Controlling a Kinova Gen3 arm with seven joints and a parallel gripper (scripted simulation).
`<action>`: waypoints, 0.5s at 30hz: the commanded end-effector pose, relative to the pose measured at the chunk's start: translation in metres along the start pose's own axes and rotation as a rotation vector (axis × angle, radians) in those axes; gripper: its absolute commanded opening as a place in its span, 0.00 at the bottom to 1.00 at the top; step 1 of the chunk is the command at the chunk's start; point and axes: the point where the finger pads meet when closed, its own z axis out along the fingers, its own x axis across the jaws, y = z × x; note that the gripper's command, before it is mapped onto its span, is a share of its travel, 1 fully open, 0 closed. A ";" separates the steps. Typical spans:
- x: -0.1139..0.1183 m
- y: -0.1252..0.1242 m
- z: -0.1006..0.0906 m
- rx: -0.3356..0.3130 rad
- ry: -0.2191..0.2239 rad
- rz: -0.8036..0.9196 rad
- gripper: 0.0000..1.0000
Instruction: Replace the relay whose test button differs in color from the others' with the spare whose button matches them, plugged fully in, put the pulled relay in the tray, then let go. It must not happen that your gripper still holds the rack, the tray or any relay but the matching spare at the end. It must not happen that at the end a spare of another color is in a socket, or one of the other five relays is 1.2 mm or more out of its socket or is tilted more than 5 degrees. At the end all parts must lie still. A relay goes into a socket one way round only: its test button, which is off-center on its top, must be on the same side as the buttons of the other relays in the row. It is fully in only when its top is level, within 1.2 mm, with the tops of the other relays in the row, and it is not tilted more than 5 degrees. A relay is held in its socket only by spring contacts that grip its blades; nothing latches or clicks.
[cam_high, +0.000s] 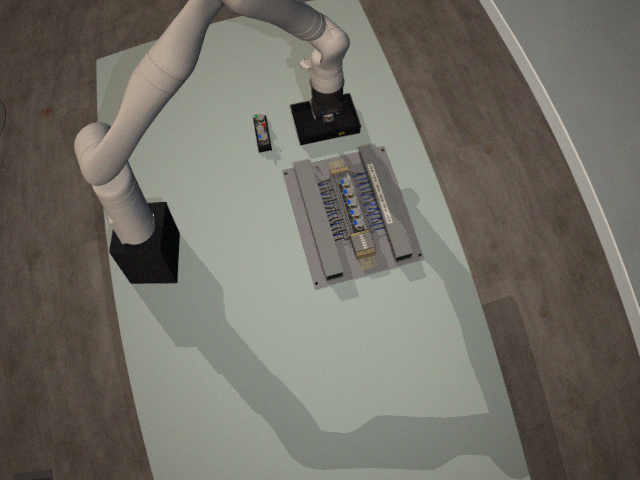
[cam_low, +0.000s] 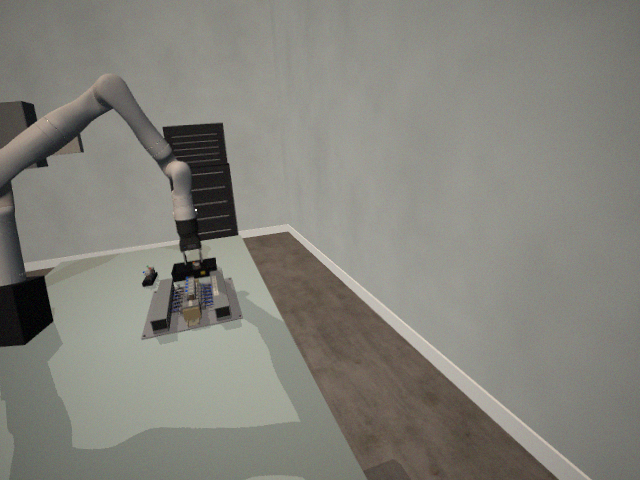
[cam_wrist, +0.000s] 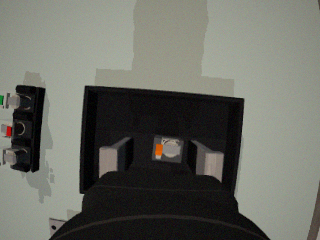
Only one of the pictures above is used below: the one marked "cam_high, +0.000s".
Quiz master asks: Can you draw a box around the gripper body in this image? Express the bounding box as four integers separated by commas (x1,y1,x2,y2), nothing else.
300,58,344,117

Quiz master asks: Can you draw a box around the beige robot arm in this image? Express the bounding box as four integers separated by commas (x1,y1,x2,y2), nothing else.
74,0,350,245

